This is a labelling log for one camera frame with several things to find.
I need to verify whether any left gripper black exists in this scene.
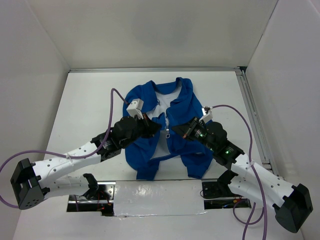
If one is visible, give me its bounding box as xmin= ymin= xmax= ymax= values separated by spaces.
xmin=120 ymin=112 xmax=161 ymax=149

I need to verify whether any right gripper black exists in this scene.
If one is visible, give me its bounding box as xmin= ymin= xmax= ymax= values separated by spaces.
xmin=171 ymin=115 xmax=217 ymax=152

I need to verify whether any blue zip jacket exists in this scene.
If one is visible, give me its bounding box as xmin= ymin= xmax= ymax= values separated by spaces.
xmin=125 ymin=77 xmax=213 ymax=181

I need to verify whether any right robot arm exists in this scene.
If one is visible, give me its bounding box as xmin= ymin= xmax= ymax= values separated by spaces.
xmin=172 ymin=117 xmax=313 ymax=233

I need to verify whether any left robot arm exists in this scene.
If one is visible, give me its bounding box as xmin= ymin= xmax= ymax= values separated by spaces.
xmin=10 ymin=114 xmax=162 ymax=210

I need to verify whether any silver tape patch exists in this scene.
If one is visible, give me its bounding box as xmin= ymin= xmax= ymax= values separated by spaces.
xmin=113 ymin=180 xmax=206 ymax=217

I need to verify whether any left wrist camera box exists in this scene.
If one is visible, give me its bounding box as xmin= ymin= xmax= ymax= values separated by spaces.
xmin=126 ymin=98 xmax=144 ymax=119

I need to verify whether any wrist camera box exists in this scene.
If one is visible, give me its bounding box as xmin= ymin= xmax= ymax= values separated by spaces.
xmin=126 ymin=98 xmax=144 ymax=119
xmin=200 ymin=106 xmax=213 ymax=124

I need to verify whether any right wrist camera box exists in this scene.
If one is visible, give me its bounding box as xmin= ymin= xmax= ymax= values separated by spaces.
xmin=200 ymin=106 xmax=213 ymax=124

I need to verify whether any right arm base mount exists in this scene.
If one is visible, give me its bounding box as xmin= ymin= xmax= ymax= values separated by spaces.
xmin=199 ymin=170 xmax=251 ymax=210

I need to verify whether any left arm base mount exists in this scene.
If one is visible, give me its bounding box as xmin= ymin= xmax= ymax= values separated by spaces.
xmin=66 ymin=173 xmax=116 ymax=217

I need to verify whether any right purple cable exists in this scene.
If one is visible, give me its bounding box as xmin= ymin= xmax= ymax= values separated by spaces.
xmin=209 ymin=104 xmax=270 ymax=240

